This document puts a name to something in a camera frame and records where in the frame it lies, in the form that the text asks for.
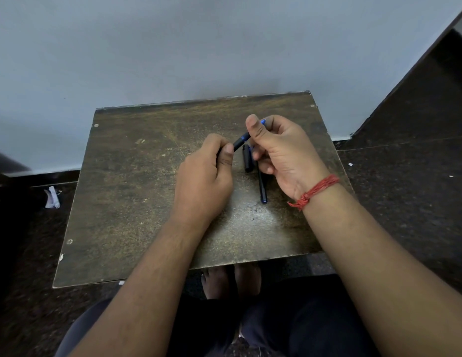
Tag person's dark trousers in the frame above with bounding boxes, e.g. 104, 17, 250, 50
54, 273, 381, 357

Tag red thread wristband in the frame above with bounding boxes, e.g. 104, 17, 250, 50
287, 174, 341, 212

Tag dark blue capped pen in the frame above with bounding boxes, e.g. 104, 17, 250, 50
253, 147, 268, 205

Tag black pen cap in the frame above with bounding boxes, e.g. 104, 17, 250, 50
242, 144, 254, 173

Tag person's left hand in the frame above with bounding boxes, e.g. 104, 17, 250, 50
171, 133, 235, 224

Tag crumpled white paper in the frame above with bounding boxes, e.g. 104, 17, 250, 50
44, 186, 62, 209

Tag person's left foot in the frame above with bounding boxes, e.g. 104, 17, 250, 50
201, 266, 232, 300

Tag blue and black pen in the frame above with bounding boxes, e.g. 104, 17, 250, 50
217, 118, 267, 155

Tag person's right foot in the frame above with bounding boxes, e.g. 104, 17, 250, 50
234, 263, 262, 297

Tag person's left forearm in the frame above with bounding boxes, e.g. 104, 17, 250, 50
69, 213, 217, 357

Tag person's right forearm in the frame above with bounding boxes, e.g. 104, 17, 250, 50
301, 180, 462, 357

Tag person's foot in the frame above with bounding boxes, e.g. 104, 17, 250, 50
234, 263, 262, 297
201, 266, 232, 300

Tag person's right hand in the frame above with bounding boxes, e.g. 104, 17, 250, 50
245, 114, 331, 200

